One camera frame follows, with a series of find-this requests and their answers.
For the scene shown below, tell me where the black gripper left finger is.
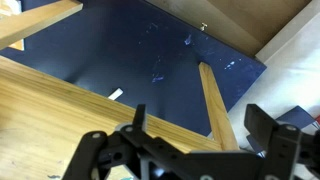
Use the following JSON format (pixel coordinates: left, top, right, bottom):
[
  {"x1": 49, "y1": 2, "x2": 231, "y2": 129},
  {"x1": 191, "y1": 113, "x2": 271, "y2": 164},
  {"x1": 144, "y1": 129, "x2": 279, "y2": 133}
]
[{"x1": 62, "y1": 103, "x2": 158, "y2": 180}]

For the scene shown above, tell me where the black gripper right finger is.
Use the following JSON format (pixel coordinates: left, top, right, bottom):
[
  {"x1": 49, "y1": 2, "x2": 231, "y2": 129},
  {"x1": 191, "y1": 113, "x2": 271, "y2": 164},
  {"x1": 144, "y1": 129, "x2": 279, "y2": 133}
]
[{"x1": 244, "y1": 103, "x2": 320, "y2": 180}]

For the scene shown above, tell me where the white tape strip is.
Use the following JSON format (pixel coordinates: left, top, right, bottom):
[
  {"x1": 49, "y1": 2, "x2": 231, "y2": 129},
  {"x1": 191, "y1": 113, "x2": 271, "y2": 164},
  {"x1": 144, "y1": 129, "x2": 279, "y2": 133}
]
[{"x1": 107, "y1": 87, "x2": 124, "y2": 101}]

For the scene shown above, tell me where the light wooden table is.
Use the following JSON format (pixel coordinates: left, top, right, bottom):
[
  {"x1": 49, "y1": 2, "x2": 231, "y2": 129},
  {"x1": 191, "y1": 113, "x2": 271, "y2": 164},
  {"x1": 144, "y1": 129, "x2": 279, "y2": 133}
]
[{"x1": 0, "y1": 0, "x2": 240, "y2": 180}]

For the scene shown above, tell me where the navy blue rug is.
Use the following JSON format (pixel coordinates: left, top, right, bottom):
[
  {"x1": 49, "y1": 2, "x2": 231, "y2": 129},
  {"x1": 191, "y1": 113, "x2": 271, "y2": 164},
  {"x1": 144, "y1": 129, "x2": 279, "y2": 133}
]
[{"x1": 0, "y1": 0, "x2": 268, "y2": 138}]

